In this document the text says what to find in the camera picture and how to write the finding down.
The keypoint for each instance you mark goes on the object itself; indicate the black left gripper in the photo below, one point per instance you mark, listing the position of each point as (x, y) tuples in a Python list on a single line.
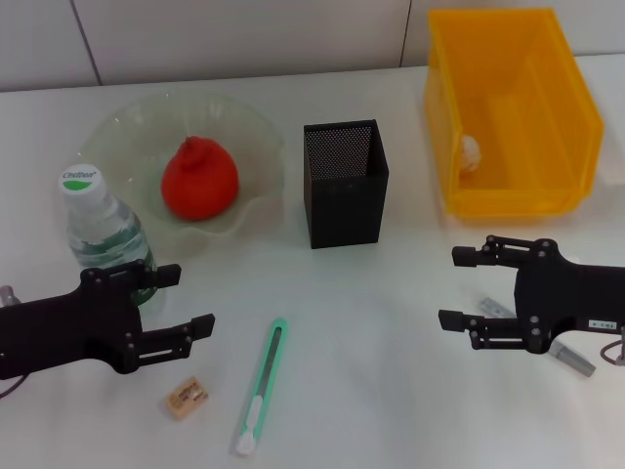
[(63, 332)]

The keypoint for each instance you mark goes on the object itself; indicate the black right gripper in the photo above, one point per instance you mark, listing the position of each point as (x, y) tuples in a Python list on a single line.
[(571, 298)]

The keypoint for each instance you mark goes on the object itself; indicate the tan eraser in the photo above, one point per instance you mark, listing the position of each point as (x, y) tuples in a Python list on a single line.
[(185, 398)]

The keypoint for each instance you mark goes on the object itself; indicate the clear water bottle green label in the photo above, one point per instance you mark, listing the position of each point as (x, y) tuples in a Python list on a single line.
[(102, 229)]

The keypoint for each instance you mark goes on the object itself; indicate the green utility knife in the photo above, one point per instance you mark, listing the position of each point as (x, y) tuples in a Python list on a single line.
[(263, 381)]

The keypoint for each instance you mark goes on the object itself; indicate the red-orange knitted orange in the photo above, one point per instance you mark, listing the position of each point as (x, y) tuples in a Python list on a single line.
[(200, 181)]

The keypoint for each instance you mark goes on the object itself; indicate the white paper ball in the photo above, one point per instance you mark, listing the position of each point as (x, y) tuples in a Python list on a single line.
[(471, 152)]

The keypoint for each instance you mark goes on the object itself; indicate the black mesh pen holder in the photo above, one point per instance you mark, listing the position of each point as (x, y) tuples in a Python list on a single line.
[(346, 215)]

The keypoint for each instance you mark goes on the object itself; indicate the grey glitter pen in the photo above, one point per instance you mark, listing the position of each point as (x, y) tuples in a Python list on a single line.
[(576, 361)]

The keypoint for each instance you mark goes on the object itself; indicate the green glass fruit plate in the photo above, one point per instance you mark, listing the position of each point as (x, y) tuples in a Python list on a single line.
[(220, 117)]

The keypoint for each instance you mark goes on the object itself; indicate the silver left wrist knob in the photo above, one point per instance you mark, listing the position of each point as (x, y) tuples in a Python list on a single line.
[(7, 295)]

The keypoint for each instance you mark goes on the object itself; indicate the yellow plastic bin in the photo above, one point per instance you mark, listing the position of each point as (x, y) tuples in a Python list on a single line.
[(488, 73)]

